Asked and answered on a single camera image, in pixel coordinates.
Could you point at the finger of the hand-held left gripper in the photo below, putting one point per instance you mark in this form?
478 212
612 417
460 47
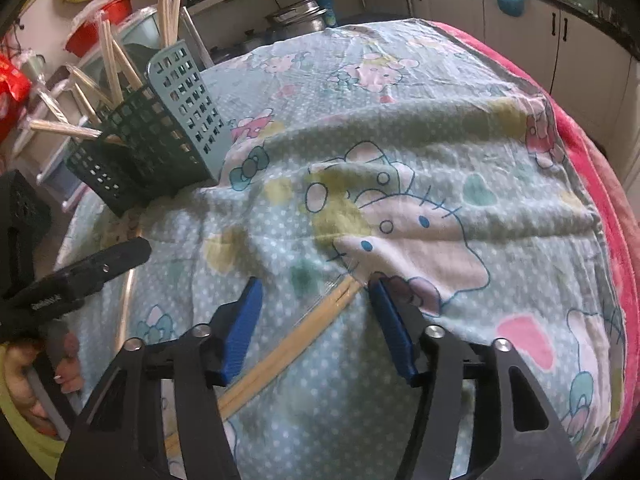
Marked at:
105 265

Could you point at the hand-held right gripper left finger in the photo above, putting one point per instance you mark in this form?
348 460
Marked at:
245 330

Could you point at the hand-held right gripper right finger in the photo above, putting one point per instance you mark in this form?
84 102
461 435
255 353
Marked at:
395 332

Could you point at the wooden chopstick pair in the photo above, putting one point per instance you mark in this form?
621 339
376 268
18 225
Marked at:
300 330

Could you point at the dark green utensil basket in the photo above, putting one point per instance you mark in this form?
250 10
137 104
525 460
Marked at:
150 150

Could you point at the bunch of chopsticks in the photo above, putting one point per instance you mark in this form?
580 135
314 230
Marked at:
109 60

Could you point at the person's left hand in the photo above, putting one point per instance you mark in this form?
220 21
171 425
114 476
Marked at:
20 367

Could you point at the red plastic bag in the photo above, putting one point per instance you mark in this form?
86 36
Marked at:
10 92

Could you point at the cartoon printed tablecloth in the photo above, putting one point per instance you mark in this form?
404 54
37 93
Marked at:
400 160

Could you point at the person's yellow green clothing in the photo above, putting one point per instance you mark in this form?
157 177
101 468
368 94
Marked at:
20 420

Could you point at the red plastic bowl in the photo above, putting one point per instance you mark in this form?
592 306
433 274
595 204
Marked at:
95 32

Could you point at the short pastel plastic drawer unit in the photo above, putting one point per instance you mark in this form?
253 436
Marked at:
142 27

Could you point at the pink blanket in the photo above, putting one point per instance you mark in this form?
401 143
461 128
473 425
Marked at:
600 170

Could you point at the large steel pot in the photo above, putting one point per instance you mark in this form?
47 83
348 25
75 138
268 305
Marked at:
300 17

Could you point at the blue plastic mug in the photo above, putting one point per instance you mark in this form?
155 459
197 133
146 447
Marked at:
328 14

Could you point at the white kitchen cabinets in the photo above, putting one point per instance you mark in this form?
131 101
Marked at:
590 60

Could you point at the black kitchen countertop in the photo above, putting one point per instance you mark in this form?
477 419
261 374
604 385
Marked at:
575 2

